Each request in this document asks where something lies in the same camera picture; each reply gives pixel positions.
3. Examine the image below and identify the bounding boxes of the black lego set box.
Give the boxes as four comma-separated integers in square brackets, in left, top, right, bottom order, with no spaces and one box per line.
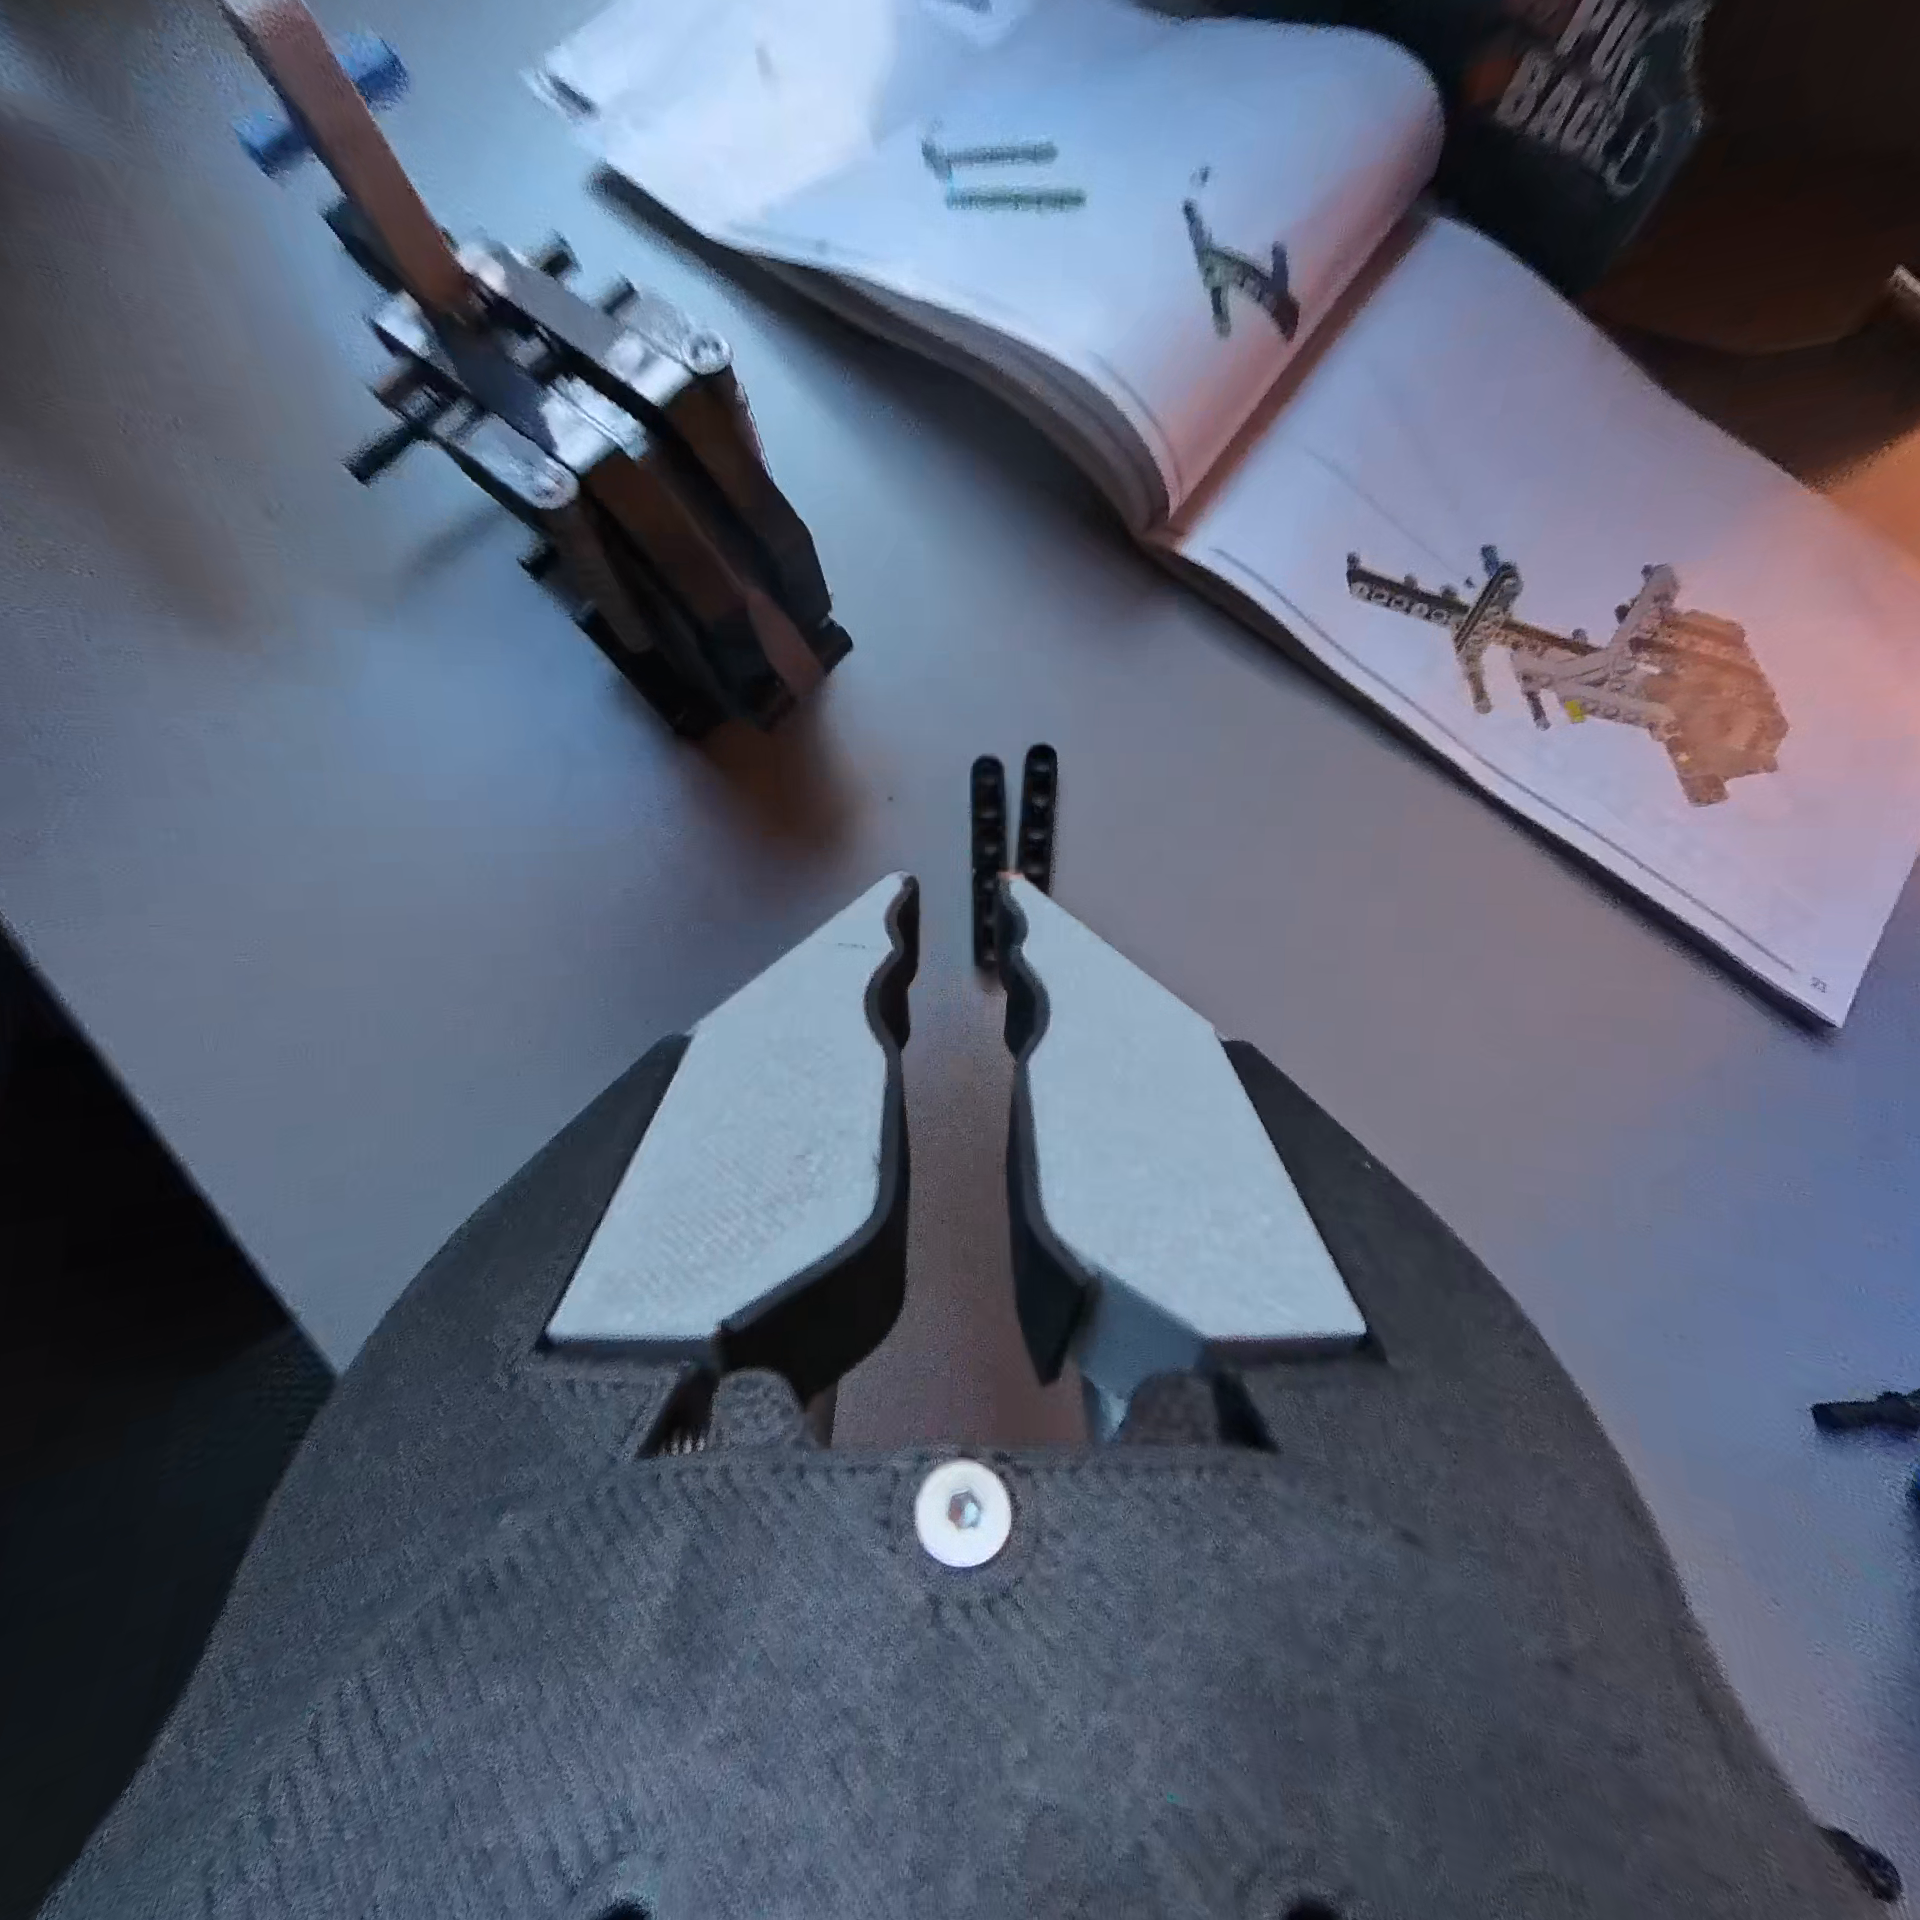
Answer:
[1334,0,1920,353]

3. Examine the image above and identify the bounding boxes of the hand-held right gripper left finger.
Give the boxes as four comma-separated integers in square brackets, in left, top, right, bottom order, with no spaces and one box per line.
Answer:
[545,871,923,1410]

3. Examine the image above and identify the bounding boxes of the partly built lego model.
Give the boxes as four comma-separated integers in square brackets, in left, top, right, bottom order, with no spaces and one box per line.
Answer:
[239,31,855,741]

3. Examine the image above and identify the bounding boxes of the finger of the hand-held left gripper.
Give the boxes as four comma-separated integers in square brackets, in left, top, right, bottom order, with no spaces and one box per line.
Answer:
[223,0,491,326]

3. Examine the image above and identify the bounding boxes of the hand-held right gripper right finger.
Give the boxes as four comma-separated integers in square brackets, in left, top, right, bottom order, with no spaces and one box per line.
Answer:
[994,876,1370,1447]

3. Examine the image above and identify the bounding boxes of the lego instruction booklet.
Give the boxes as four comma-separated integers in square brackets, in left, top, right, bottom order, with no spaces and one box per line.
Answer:
[526,0,1920,1028]

